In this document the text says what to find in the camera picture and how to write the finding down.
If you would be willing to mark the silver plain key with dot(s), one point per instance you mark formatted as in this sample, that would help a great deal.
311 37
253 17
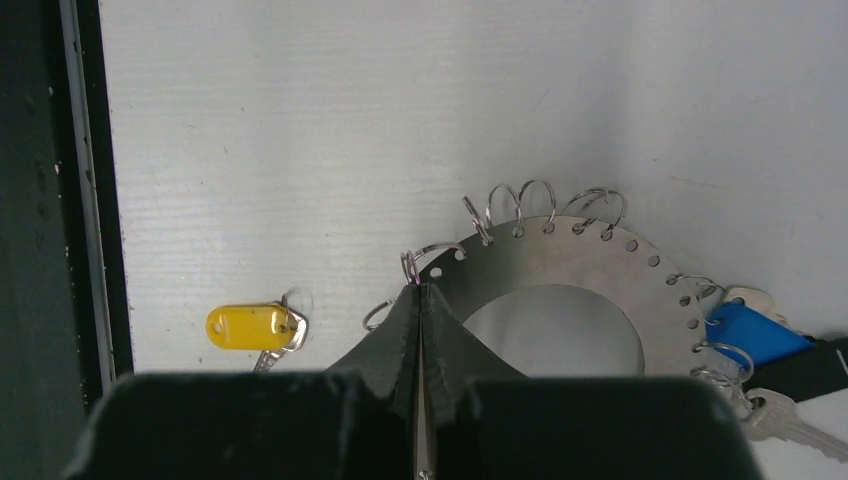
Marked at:
773 416

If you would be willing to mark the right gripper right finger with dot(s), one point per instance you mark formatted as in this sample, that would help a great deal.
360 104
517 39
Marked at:
452 357

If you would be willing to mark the metal disc keyring holder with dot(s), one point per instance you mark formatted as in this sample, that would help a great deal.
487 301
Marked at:
572 292

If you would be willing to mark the black tagged key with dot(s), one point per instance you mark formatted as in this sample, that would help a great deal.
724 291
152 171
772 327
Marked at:
810 374

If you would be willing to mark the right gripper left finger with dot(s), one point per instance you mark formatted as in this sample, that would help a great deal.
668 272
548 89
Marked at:
385 359

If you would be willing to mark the yellow tagged key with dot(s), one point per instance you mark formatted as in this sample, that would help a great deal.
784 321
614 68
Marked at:
271 330

